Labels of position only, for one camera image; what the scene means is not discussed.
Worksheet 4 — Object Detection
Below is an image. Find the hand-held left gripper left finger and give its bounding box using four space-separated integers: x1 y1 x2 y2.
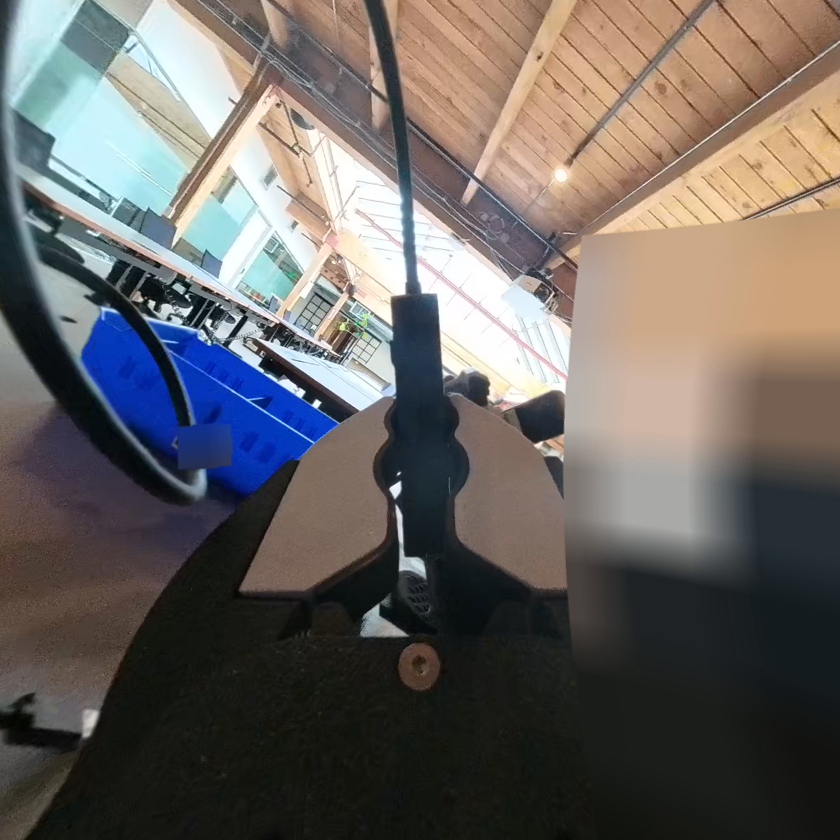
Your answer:
239 397 403 626

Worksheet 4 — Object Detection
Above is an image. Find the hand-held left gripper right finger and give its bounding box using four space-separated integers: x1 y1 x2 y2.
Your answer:
446 394 569 626

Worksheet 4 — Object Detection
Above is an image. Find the blue plastic bin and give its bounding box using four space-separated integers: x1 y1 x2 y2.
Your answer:
80 307 340 500

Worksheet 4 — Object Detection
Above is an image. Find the black mesh chair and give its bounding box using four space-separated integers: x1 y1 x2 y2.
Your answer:
379 570 435 632

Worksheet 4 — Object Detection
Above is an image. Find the white ceiling box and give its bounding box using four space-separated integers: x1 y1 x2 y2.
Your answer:
501 271 560 317

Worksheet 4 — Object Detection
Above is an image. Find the black usb cable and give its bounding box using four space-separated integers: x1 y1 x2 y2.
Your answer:
0 0 209 505

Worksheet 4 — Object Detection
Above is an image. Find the wooden support post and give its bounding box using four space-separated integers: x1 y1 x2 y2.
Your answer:
169 77 280 232

